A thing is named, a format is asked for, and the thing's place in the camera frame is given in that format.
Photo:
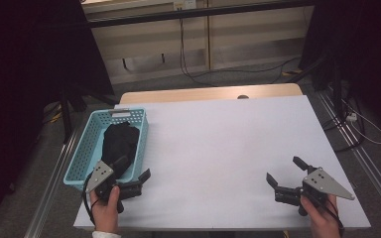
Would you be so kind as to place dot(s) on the black horizontal bar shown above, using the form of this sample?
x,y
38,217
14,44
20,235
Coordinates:
x,y
191,13

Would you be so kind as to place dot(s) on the white wall outlet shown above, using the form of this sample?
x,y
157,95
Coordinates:
x,y
185,4

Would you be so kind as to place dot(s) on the black curtain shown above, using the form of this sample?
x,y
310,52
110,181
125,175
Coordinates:
x,y
370,49
20,66

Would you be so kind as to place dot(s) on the black cabinet hook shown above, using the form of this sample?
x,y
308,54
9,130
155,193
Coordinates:
x,y
162,58

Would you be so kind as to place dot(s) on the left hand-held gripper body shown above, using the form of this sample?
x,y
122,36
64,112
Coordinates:
x,y
101,175

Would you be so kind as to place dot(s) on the aluminium floor rail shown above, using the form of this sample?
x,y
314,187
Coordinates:
x,y
365,162
52,185

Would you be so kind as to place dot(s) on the yellow tape strip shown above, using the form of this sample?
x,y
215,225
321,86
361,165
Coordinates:
x,y
291,72

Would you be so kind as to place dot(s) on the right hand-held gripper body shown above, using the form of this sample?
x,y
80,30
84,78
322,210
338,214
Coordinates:
x,y
324,183

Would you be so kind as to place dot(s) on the yellow floor marker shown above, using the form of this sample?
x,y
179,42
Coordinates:
x,y
56,115

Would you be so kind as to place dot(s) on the person's right hand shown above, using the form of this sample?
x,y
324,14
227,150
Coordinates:
x,y
322,223

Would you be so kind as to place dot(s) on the round table grommet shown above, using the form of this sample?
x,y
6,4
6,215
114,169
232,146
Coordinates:
x,y
243,97

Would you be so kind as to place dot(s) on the person's left hand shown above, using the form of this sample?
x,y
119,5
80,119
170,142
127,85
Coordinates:
x,y
104,214

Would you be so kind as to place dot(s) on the black metal stand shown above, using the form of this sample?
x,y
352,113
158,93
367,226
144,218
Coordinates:
x,y
336,92
66,119

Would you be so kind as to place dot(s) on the black shorts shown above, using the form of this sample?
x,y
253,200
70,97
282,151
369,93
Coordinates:
x,y
120,142

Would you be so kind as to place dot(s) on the light blue plastic basket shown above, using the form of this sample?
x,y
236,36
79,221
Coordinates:
x,y
86,155

